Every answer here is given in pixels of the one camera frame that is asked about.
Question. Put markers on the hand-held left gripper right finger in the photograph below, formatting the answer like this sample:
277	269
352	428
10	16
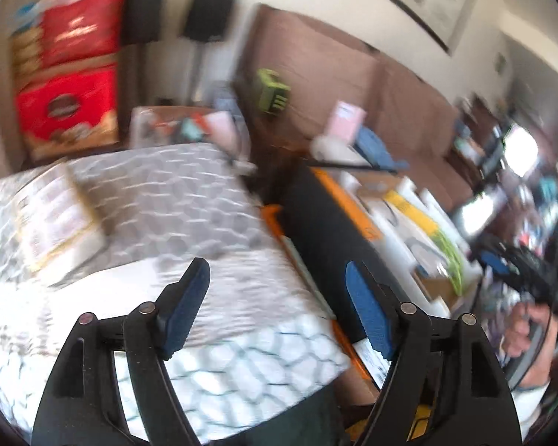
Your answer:
369	306

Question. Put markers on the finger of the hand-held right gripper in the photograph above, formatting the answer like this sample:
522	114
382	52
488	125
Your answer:
497	262

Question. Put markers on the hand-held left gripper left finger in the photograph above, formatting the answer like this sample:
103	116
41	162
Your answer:
186	306

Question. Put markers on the white cardboard box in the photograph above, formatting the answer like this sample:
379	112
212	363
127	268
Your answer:
432	288

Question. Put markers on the gold tissue pack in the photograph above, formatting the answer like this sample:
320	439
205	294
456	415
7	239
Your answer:
56	223

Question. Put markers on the person's right forearm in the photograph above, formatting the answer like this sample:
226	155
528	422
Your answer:
534	395

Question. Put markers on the person's right hand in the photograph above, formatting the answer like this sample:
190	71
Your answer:
523	334

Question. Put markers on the black chair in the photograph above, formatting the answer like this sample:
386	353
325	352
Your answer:
325	241

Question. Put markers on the stone pattern blanket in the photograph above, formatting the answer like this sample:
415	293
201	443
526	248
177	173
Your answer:
167	204

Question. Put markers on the long orange box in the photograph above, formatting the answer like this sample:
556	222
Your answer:
348	204

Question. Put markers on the dark wooden cabinet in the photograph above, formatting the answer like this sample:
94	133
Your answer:
474	116

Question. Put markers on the blue massager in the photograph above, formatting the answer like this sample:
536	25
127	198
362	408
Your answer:
376	148

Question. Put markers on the white dome device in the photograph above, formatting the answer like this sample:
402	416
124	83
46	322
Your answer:
330	148

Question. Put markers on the pink box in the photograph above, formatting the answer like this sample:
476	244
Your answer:
346	121

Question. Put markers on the brown carton of clutter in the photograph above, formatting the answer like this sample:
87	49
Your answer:
167	111

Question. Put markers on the red gift box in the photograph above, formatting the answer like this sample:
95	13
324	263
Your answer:
65	111

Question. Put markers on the green black radio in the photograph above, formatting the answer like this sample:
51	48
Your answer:
272	93

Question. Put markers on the brown sofa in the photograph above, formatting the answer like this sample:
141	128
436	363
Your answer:
307	55

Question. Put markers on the black speaker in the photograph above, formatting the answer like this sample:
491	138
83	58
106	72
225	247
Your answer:
209	14
143	14

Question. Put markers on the red gift bag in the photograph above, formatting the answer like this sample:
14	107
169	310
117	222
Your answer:
83	28

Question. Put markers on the blue tissue packet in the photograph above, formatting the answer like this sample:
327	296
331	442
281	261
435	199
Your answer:
28	17

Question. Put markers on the round wall clock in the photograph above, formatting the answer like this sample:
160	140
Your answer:
500	64

